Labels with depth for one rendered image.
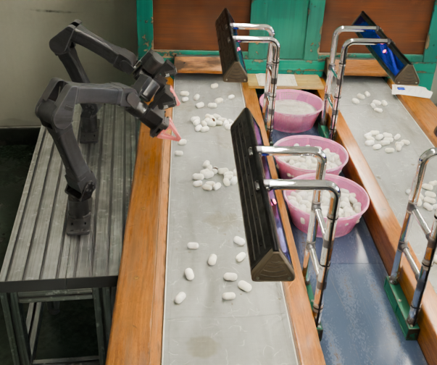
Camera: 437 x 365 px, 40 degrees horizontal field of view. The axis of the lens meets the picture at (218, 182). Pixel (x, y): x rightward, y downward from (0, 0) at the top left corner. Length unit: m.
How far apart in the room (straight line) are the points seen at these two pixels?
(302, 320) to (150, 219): 0.56
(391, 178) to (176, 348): 1.04
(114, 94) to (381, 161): 0.97
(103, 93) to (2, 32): 1.91
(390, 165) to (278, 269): 1.16
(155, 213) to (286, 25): 1.27
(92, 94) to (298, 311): 0.84
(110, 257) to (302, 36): 1.45
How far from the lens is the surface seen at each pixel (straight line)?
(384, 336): 1.60
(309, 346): 1.41
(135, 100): 1.89
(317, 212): 1.46
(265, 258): 1.09
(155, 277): 1.56
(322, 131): 2.44
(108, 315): 1.81
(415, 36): 2.92
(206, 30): 2.73
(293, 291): 1.54
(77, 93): 1.74
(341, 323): 1.61
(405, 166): 2.22
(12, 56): 3.70
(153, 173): 1.98
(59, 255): 1.84
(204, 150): 2.17
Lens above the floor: 1.77
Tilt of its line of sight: 31 degrees down
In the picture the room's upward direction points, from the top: 2 degrees clockwise
